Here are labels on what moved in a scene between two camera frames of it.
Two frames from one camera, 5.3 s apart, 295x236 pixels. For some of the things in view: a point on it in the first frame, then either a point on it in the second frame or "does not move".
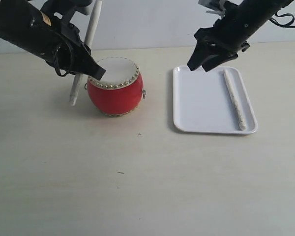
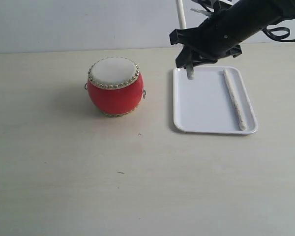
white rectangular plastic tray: (202, 102) does not move
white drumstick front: (92, 22) → (182, 24)
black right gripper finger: (218, 59) → (188, 57)
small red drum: (120, 90) does not move
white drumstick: (241, 123) does not move
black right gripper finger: (201, 53) → (184, 36)
